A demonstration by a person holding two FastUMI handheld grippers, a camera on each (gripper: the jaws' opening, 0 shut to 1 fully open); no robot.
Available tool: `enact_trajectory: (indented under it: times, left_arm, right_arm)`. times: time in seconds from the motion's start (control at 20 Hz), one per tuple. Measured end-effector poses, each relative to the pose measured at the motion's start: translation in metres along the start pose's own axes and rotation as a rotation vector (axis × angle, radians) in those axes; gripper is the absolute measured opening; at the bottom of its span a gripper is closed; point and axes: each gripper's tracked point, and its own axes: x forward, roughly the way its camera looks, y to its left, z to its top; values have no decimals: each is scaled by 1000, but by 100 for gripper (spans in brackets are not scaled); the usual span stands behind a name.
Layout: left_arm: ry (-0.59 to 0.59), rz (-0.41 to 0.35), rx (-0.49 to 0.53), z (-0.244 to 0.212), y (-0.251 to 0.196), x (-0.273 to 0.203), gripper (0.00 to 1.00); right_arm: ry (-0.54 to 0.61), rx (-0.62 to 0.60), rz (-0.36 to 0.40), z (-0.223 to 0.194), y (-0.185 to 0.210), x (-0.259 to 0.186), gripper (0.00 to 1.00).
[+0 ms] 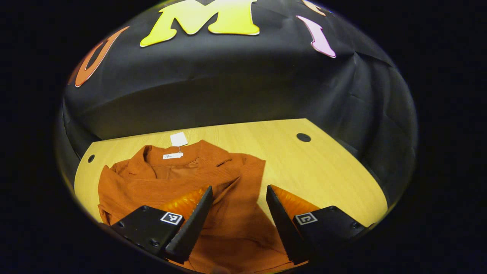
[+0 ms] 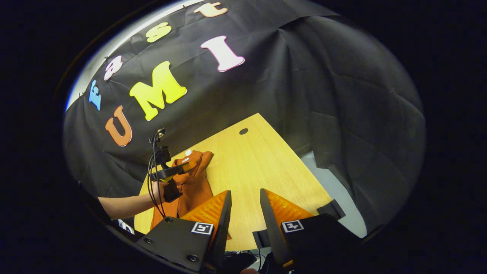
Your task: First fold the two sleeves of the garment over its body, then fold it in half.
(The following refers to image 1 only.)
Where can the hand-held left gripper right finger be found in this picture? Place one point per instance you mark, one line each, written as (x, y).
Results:
(283, 224)

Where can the orange knit jacket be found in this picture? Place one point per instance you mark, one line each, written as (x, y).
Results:
(159, 182)

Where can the black backdrop cloth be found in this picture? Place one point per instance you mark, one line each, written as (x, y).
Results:
(228, 83)

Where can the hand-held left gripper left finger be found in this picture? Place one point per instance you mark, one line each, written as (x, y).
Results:
(192, 224)

